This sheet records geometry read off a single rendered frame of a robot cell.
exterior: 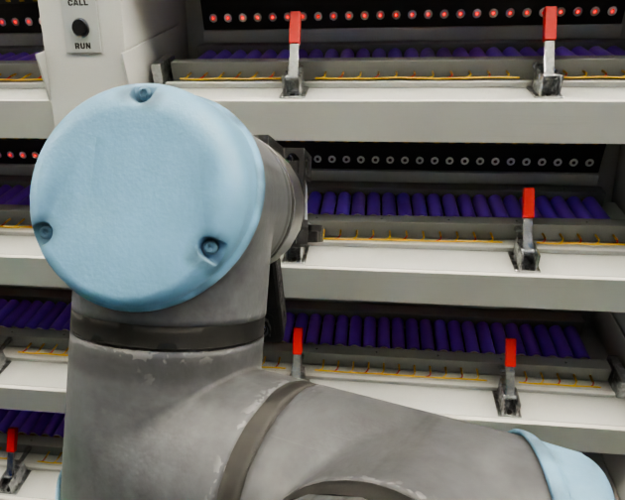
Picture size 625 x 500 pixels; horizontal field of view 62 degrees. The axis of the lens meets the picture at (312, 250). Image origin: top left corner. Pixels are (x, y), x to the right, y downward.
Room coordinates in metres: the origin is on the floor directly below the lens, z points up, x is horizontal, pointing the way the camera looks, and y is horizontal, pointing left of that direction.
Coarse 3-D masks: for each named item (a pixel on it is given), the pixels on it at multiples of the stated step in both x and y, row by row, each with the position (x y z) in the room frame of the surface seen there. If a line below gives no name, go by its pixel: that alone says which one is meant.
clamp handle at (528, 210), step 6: (522, 192) 0.59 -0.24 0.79; (528, 192) 0.58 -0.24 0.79; (534, 192) 0.58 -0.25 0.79; (522, 198) 0.59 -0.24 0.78; (528, 198) 0.58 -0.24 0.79; (534, 198) 0.58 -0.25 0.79; (522, 204) 0.58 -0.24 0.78; (528, 204) 0.58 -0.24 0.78; (534, 204) 0.58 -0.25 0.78; (522, 210) 0.58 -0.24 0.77; (528, 210) 0.57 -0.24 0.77; (534, 210) 0.57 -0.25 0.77; (522, 216) 0.58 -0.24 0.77; (528, 216) 0.57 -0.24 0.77; (534, 216) 0.57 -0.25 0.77; (528, 222) 0.57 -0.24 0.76; (528, 228) 0.57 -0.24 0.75; (528, 234) 0.57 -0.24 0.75; (528, 240) 0.56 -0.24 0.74; (522, 246) 0.57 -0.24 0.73; (528, 246) 0.56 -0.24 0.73
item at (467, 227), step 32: (320, 224) 0.64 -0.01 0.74; (352, 224) 0.63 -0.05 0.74; (384, 224) 0.63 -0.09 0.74; (416, 224) 0.62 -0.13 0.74; (448, 224) 0.62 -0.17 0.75; (480, 224) 0.62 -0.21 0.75; (512, 224) 0.61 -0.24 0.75; (544, 224) 0.61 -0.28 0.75; (576, 224) 0.61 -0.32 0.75; (608, 224) 0.60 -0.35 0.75
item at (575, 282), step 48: (624, 192) 0.68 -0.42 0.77; (384, 240) 0.63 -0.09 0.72; (480, 240) 0.62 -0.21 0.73; (288, 288) 0.59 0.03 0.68; (336, 288) 0.58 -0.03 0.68; (384, 288) 0.57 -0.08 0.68; (432, 288) 0.56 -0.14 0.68; (480, 288) 0.56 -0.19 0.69; (528, 288) 0.55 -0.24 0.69; (576, 288) 0.54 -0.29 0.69; (624, 288) 0.54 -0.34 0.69
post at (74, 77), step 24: (48, 0) 0.61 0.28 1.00; (96, 0) 0.60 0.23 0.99; (120, 0) 0.60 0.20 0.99; (144, 0) 0.66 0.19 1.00; (168, 0) 0.73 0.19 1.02; (48, 24) 0.61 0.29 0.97; (120, 24) 0.60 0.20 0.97; (144, 24) 0.65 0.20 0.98; (168, 24) 0.73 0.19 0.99; (48, 48) 0.61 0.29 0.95; (120, 48) 0.60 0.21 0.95; (48, 72) 0.61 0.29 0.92; (72, 72) 0.61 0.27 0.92; (96, 72) 0.60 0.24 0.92; (120, 72) 0.60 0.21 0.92; (72, 96) 0.61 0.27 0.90
